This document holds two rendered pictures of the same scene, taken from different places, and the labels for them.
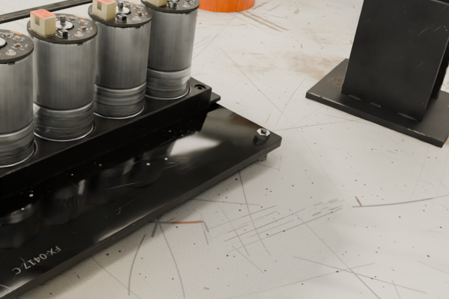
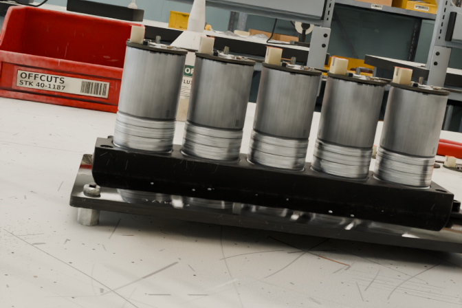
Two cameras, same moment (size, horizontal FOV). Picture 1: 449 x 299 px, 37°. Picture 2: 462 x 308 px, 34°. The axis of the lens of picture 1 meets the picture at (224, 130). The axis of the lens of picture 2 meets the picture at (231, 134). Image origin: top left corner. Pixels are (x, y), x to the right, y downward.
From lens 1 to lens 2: 0.17 m
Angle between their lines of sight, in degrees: 48
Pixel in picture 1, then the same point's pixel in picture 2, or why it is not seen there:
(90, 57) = (302, 92)
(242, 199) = (412, 274)
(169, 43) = (402, 121)
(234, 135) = (448, 231)
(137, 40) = (357, 96)
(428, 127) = not seen: outside the picture
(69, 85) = (277, 111)
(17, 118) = (219, 116)
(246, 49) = not seen: outside the picture
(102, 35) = (329, 88)
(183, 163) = (364, 221)
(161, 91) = (389, 173)
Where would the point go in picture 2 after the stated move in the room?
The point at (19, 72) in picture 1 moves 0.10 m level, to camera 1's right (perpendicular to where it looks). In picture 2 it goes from (229, 73) to (452, 129)
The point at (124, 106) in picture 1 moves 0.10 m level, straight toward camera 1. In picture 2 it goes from (336, 163) to (175, 183)
